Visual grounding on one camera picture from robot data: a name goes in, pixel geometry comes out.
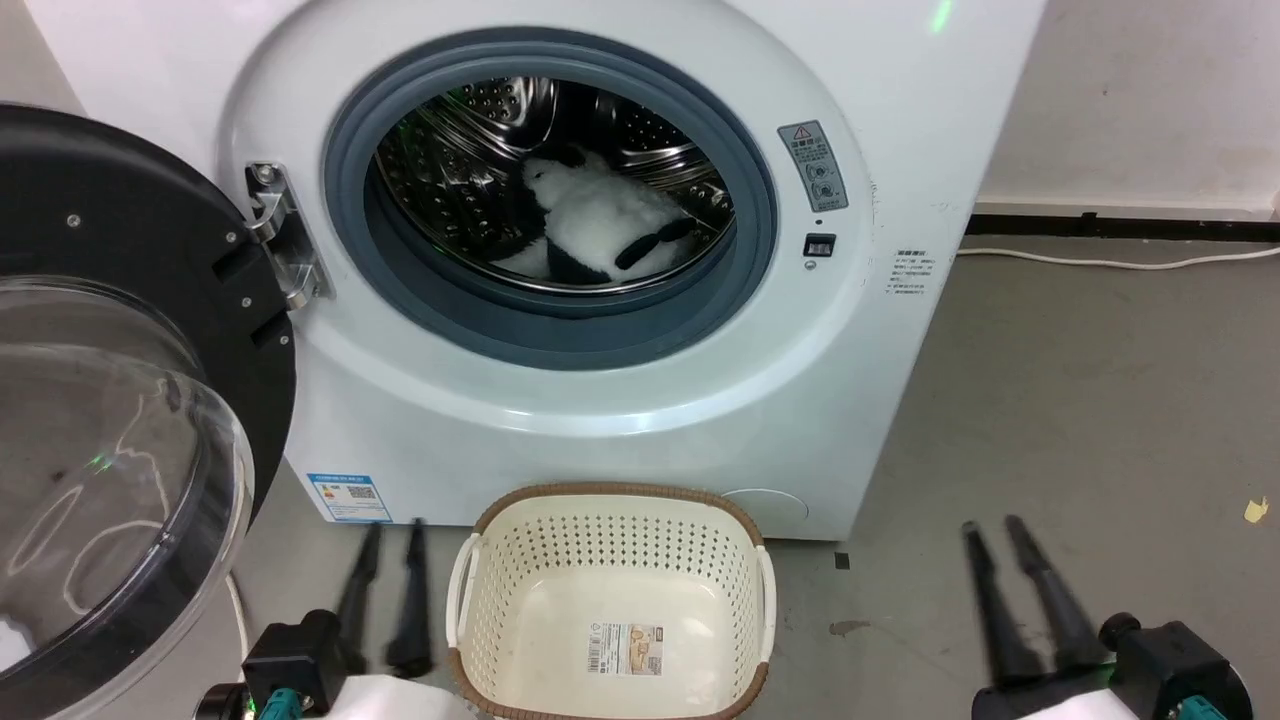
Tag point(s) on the blue energy label sticker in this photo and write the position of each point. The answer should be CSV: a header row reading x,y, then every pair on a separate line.
x,y
349,497

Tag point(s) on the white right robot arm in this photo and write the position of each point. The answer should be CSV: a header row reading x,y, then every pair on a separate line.
x,y
1080,706

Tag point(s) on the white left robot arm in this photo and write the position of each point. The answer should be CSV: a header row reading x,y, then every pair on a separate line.
x,y
395,700

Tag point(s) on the black wall baseboard strip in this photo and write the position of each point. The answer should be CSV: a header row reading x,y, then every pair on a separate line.
x,y
1120,226

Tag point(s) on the yellow paper scrap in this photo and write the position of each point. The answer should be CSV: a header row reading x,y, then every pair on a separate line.
x,y
1256,510

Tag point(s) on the cream perforated laundry basket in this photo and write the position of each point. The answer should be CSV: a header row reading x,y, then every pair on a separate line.
x,y
610,610

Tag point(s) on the black and white plush toy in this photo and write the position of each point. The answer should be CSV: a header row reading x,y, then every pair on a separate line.
x,y
610,225

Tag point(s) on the basket product label sticker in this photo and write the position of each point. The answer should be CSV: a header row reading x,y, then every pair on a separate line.
x,y
626,649

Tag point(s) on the black round washer door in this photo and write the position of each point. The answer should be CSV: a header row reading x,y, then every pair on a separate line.
x,y
110,420

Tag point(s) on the white front-load washing machine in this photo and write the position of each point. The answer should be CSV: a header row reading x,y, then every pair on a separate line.
x,y
620,420

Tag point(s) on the grey warning label sticker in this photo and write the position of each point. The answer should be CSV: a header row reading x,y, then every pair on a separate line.
x,y
813,165

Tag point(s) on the metal door hinge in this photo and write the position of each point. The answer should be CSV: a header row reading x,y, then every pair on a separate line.
x,y
285,235

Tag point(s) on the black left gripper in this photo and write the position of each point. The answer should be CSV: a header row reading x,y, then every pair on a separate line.
x,y
290,665

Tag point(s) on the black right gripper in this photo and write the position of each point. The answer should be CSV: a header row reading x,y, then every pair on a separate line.
x,y
1150,670

